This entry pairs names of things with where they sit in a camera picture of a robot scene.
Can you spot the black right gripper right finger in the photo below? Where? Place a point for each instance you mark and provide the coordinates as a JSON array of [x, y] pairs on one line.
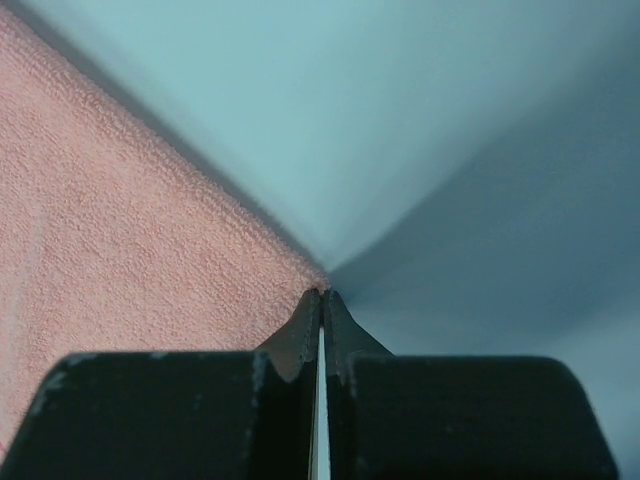
[[453, 417]]

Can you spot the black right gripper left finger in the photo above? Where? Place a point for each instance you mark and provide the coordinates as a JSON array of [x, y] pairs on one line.
[[246, 414]]

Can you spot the pink terry towel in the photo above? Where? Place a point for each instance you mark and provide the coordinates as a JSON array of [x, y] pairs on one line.
[[111, 240]]

